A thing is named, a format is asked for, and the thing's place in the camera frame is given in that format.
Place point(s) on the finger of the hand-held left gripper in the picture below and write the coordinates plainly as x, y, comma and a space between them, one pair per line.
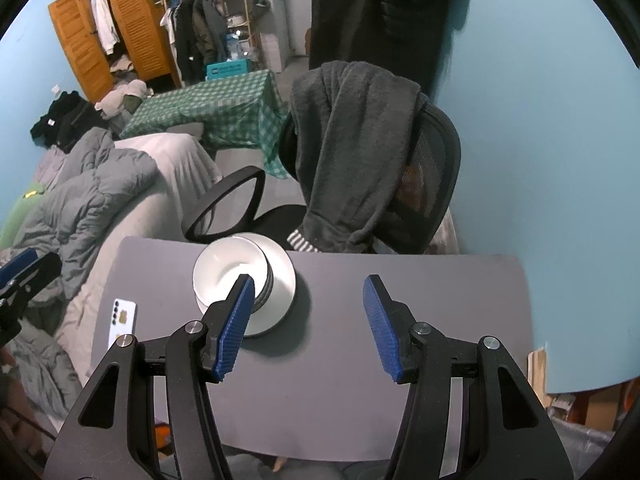
40, 277
17, 265

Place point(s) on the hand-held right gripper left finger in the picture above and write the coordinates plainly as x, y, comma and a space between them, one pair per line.
235, 330

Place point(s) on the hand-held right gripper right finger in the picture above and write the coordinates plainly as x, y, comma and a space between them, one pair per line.
382, 330

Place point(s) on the green pillow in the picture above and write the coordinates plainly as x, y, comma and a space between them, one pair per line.
20, 215

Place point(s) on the light blue smartphone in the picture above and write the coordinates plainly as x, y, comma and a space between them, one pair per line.
122, 320

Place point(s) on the grey duvet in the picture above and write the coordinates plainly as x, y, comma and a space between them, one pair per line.
85, 195

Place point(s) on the black clothes pile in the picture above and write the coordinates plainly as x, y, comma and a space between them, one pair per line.
65, 120

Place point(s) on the wooden board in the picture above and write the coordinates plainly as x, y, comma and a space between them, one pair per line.
537, 370

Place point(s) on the black mesh office chair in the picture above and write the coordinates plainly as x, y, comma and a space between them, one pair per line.
430, 170

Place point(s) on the dark grey towel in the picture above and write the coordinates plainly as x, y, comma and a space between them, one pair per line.
350, 150

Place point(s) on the beige clothes pile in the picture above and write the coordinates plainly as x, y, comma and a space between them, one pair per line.
120, 100

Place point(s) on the green checked tablecloth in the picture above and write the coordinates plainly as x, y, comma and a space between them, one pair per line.
210, 105

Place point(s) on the cardboard box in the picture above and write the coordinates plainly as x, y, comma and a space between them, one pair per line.
600, 407

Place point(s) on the silver foil bag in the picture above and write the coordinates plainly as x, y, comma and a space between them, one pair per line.
585, 450

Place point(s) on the white hanging shirt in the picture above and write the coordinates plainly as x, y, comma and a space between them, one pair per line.
105, 25

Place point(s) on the teal plastic crate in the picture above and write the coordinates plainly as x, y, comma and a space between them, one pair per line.
227, 71

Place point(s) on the orange wooden wardrobe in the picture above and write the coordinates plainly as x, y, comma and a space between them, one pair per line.
140, 25

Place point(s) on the black jacket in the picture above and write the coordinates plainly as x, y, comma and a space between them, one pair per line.
186, 40

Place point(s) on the clear water bottle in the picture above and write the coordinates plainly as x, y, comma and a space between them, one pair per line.
237, 47

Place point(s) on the dark green jacket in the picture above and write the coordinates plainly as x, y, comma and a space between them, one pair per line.
210, 30

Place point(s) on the black hanging coats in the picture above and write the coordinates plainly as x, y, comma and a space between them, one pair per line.
380, 20

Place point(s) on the grey door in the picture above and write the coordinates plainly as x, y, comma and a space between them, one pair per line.
295, 15

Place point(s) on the dark hanging bag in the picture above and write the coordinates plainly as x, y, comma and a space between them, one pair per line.
260, 5

